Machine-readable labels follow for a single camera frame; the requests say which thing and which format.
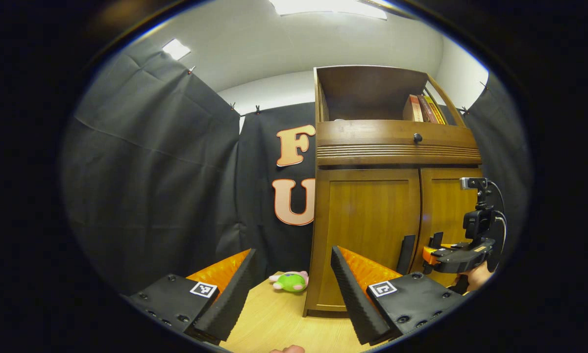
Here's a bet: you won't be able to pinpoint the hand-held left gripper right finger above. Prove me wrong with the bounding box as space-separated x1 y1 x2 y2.
330 245 478 346

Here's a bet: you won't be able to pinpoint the cream and red book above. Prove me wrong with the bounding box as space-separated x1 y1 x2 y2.
403 95 424 122

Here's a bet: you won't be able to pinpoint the wooden double-door shoe cabinet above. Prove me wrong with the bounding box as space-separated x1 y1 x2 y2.
302 65 483 318

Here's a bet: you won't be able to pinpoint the green plush toy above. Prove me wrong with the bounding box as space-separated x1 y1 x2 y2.
269 271 309 294

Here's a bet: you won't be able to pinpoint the yellow book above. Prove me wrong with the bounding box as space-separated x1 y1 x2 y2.
424 96 447 125

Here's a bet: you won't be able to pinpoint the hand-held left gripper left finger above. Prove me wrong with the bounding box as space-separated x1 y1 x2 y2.
120 248 259 346

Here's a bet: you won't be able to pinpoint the small ceiling light panel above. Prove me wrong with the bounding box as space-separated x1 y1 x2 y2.
162 38 192 61

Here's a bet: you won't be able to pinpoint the wooden shoe cabinet door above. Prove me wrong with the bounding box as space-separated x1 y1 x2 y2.
305 168 422 314
412 168 483 287

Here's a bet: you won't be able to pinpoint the wooden cabinet drawer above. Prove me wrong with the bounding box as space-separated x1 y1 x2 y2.
316 120 482 166

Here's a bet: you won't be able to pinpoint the brown book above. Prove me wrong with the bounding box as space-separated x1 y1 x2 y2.
417 95 437 123

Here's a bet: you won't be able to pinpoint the black backdrop cloth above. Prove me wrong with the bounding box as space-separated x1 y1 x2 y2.
61 42 532 295

